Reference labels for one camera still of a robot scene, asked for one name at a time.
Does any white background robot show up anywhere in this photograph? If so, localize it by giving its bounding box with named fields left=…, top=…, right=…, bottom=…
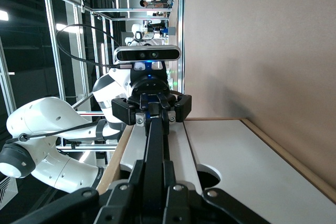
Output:
left=124, top=23, right=159, bottom=48

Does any person in background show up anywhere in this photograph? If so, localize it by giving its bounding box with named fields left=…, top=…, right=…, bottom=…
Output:
left=139, top=0, right=169, bottom=10

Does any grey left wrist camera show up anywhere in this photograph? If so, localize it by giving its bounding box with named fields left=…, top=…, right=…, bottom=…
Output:
left=113, top=45, right=182, bottom=63

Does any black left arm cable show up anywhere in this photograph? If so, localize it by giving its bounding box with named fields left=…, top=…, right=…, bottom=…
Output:
left=5, top=24, right=132, bottom=144

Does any aluminium frame cage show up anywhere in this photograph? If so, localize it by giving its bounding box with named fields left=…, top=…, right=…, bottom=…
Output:
left=43, top=0, right=185, bottom=157

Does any light wooden drawer cabinet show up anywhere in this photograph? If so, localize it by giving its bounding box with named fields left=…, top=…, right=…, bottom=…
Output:
left=96, top=117, right=336, bottom=205

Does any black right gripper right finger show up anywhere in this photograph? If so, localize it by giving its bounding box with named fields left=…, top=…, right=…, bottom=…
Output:
left=163, top=160, right=271, bottom=224

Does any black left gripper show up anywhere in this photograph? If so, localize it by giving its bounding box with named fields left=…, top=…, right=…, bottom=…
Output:
left=111, top=75, right=193, bottom=136

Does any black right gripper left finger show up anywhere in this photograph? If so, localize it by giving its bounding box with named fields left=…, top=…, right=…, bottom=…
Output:
left=0, top=159, right=145, bottom=224

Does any white drawer without handle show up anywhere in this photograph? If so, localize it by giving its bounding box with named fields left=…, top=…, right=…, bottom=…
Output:
left=183, top=119, right=336, bottom=224

